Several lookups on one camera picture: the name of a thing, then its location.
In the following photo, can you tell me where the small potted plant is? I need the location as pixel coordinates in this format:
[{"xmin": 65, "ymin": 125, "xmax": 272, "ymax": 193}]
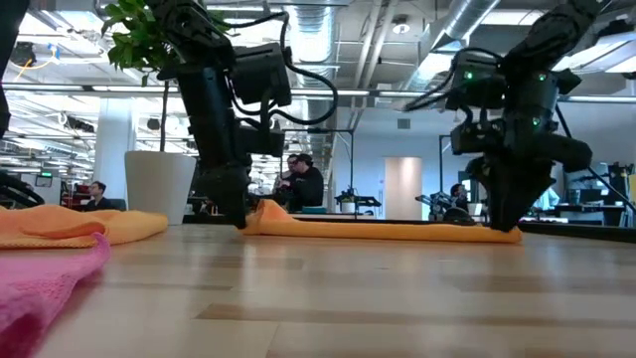
[{"xmin": 339, "ymin": 187, "xmax": 358, "ymax": 215}]

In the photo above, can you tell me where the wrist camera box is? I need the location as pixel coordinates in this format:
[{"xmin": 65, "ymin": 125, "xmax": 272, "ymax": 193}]
[
  {"xmin": 238, "ymin": 123, "xmax": 286, "ymax": 158},
  {"xmin": 449, "ymin": 120, "xmax": 514, "ymax": 156}
]

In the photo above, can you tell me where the orange microfiber towel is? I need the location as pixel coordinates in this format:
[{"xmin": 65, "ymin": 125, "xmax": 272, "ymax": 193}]
[
  {"xmin": 241, "ymin": 198, "xmax": 524, "ymax": 245},
  {"xmin": 0, "ymin": 203, "xmax": 170, "ymax": 250}
]

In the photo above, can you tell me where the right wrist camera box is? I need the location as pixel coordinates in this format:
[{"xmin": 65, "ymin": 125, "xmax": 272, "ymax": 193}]
[{"xmin": 449, "ymin": 120, "xmax": 514, "ymax": 156}]

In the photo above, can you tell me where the pale door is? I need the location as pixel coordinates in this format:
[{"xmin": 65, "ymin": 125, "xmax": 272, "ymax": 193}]
[{"xmin": 384, "ymin": 156, "xmax": 423, "ymax": 222}]

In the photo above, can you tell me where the white plant pot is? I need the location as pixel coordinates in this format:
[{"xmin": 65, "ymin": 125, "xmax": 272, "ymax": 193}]
[{"xmin": 123, "ymin": 149, "xmax": 199, "ymax": 226}]

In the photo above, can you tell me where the silver ventilation duct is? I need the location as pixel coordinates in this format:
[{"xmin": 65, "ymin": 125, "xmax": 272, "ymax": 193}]
[
  {"xmin": 404, "ymin": 0, "xmax": 503, "ymax": 93},
  {"xmin": 283, "ymin": 0, "xmax": 340, "ymax": 125}
]

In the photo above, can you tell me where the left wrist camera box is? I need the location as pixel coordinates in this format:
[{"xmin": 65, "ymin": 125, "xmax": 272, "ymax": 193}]
[{"xmin": 238, "ymin": 123, "xmax": 286, "ymax": 158}]

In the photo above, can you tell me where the green artificial plant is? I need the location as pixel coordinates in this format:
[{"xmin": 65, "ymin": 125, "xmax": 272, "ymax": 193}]
[{"xmin": 100, "ymin": 0, "xmax": 233, "ymax": 153}]

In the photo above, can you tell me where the pink microfiber towel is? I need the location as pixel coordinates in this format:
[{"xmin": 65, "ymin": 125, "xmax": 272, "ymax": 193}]
[{"xmin": 0, "ymin": 232, "xmax": 113, "ymax": 358}]

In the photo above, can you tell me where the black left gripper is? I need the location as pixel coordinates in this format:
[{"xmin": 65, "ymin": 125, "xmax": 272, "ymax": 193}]
[{"xmin": 176, "ymin": 67, "xmax": 252, "ymax": 230}]

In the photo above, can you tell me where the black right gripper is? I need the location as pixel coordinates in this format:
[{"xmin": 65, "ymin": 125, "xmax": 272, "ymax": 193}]
[{"xmin": 466, "ymin": 69, "xmax": 593, "ymax": 234}]

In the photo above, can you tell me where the person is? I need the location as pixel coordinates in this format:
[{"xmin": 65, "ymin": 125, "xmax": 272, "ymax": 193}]
[
  {"xmin": 274, "ymin": 153, "xmax": 299, "ymax": 200},
  {"xmin": 448, "ymin": 182, "xmax": 472, "ymax": 213},
  {"xmin": 81, "ymin": 180, "xmax": 116, "ymax": 213},
  {"xmin": 285, "ymin": 152, "xmax": 326, "ymax": 214},
  {"xmin": 532, "ymin": 186, "xmax": 561, "ymax": 213}
]

